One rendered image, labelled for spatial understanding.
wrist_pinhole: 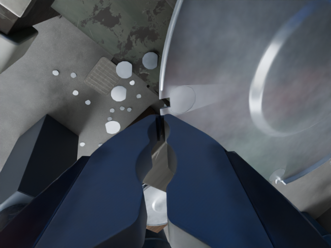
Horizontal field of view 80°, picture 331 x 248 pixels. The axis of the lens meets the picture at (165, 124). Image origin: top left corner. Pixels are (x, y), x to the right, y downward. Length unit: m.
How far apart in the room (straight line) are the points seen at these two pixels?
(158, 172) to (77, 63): 0.79
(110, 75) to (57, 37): 0.26
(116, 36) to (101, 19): 0.02
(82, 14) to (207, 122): 0.18
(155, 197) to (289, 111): 0.71
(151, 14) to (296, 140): 0.22
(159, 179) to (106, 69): 0.62
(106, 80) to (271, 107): 0.66
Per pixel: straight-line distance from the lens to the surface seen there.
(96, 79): 0.78
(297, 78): 0.21
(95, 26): 0.26
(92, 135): 1.08
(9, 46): 0.30
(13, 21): 0.30
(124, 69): 0.27
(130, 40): 0.27
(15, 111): 1.06
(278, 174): 0.29
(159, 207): 0.91
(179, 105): 0.15
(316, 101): 0.24
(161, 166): 0.18
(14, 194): 0.68
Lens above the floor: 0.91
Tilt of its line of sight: 54 degrees down
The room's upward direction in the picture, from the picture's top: 147 degrees clockwise
